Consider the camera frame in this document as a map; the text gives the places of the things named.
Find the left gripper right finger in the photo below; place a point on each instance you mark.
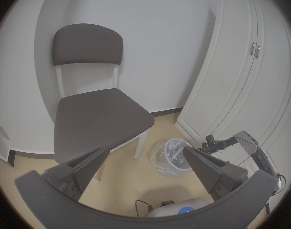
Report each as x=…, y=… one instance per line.
x=207, y=170

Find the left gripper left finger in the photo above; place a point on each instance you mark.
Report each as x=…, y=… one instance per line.
x=88, y=168

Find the clear plastic bag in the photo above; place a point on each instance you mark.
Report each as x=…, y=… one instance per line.
x=157, y=158

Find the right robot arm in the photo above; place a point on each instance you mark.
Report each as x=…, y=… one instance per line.
x=245, y=142

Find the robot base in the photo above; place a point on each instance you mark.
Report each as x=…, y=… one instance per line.
x=169, y=210

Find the white trash bin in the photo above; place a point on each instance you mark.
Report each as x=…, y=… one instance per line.
x=183, y=167

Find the white wardrobe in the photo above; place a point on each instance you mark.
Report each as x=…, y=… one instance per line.
x=231, y=80

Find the grey padded white chair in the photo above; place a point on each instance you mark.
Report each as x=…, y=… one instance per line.
x=88, y=46

